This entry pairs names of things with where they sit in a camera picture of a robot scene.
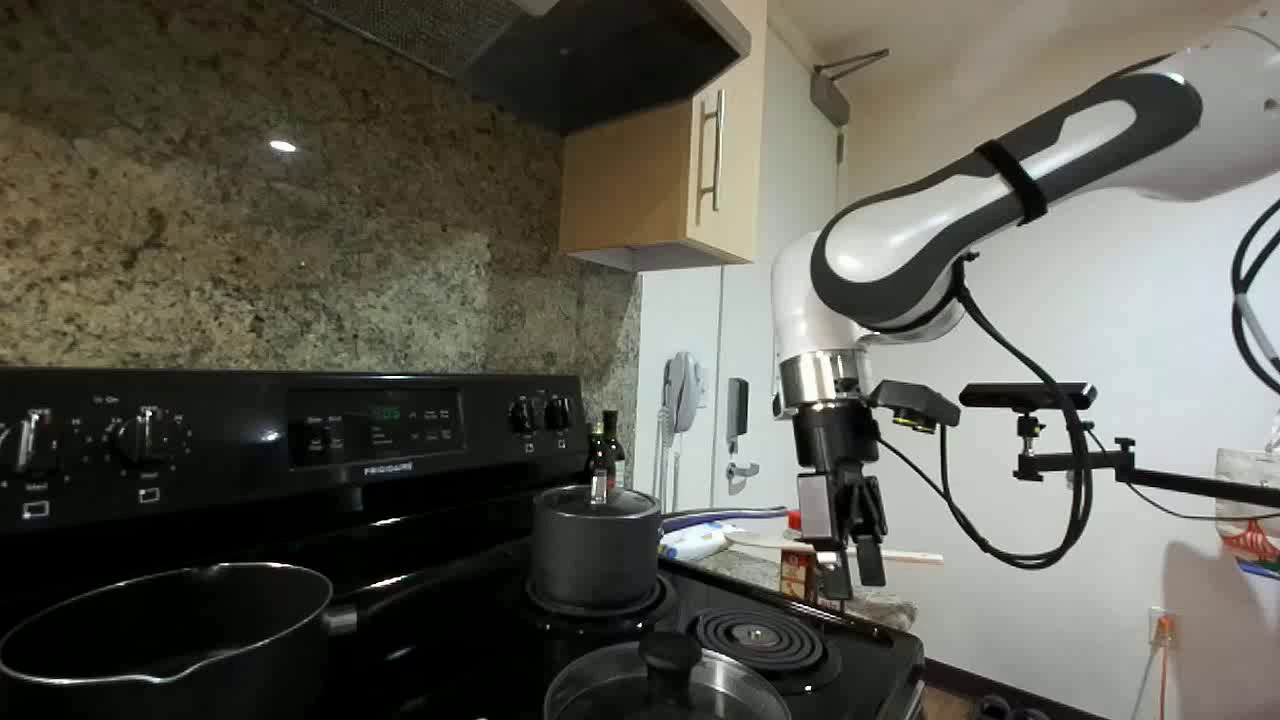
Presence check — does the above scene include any wooden wall cabinet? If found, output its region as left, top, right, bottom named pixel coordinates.
left=559, top=0, right=770, bottom=272

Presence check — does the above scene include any black camera on stand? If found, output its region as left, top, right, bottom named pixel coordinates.
left=957, top=379, right=1280, bottom=512

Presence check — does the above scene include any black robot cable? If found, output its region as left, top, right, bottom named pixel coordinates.
left=874, top=252, right=1100, bottom=576

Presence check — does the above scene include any black pot without lid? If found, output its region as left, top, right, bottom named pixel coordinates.
left=0, top=562, right=398, bottom=720

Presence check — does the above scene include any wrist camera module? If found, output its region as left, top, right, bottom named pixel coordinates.
left=874, top=379, right=959, bottom=434

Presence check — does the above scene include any dark pot with lid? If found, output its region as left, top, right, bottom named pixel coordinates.
left=527, top=418, right=662, bottom=615

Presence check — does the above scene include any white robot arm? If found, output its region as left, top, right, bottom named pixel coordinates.
left=772, top=0, right=1280, bottom=589

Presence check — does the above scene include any range hood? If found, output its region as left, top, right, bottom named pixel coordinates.
left=297, top=0, right=753, bottom=135

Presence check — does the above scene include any black electric stove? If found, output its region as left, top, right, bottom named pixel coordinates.
left=0, top=369, right=924, bottom=720

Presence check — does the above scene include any coil burner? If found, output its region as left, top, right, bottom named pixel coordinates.
left=690, top=613, right=825, bottom=674

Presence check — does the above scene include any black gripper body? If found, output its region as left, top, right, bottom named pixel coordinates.
left=794, top=403, right=880, bottom=545

